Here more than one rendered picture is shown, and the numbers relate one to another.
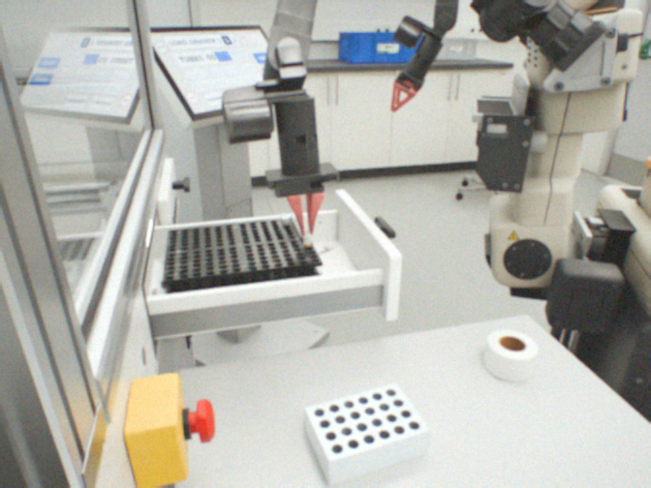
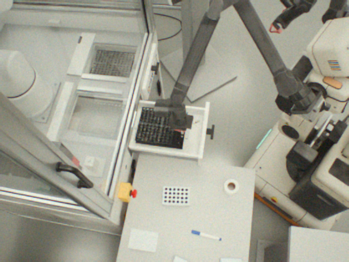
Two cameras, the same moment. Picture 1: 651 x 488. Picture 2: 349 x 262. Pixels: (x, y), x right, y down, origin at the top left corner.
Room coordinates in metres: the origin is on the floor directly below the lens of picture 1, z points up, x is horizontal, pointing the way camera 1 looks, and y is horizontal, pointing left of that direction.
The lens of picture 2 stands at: (0.13, -0.24, 2.26)
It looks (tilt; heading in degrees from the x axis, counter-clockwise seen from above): 65 degrees down; 30
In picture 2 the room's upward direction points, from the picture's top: 7 degrees counter-clockwise
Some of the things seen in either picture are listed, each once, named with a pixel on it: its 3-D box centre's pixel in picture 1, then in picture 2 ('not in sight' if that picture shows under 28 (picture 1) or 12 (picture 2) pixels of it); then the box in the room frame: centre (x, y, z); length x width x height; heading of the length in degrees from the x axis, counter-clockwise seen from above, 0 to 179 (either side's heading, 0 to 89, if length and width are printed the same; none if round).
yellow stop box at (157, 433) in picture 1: (162, 428); (126, 192); (0.33, 0.15, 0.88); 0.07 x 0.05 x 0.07; 14
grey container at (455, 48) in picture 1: (448, 48); not in sight; (4.43, -1.06, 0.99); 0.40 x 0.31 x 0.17; 104
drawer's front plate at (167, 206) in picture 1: (170, 200); (150, 71); (0.95, 0.33, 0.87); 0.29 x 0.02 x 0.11; 14
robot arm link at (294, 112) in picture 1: (291, 116); (177, 110); (0.68, 0.05, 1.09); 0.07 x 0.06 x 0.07; 107
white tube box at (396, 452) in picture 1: (365, 430); (176, 196); (0.42, -0.05, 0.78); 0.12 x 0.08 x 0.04; 110
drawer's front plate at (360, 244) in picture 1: (361, 247); (204, 133); (0.72, -0.06, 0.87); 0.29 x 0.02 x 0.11; 14
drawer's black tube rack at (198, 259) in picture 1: (241, 262); (162, 128); (0.67, 0.13, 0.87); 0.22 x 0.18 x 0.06; 104
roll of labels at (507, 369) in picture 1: (510, 354); (230, 187); (0.55, -0.27, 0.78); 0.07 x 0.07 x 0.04
